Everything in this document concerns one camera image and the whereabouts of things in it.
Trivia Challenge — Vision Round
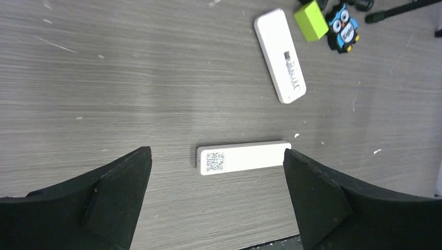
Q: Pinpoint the black screw bolt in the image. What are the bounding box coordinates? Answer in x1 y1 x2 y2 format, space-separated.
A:
343 0 375 12

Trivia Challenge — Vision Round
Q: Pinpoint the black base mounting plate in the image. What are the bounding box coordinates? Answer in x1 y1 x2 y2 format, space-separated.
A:
240 235 303 250

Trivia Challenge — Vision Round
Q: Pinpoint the green block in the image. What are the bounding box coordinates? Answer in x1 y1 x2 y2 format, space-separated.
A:
293 1 329 42

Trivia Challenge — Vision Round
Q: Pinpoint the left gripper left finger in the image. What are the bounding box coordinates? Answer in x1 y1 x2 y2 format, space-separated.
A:
1 146 152 249

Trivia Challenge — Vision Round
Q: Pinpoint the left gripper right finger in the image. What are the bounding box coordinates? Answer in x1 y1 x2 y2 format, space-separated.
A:
283 149 441 249

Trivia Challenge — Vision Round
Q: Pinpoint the white remote control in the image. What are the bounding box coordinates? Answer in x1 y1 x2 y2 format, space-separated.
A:
254 8 306 104
196 141 292 176

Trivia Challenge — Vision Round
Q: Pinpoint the blue owl toy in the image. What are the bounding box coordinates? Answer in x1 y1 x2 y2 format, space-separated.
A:
325 3 360 54

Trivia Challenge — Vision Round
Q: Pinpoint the black perforated music stand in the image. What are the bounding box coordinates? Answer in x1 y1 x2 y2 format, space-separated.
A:
364 0 441 24

